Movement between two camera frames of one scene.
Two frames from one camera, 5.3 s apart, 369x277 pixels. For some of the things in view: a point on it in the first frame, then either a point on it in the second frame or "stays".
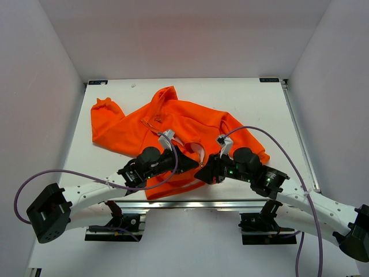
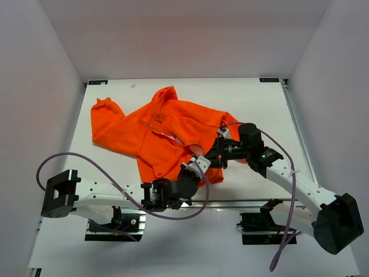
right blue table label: [269, 80] stays
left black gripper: [185, 163] → [183, 169]
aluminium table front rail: [232, 205] stays
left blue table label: [97, 82] stays
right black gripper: [212, 169] → [217, 154]
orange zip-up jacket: [193, 131] stays
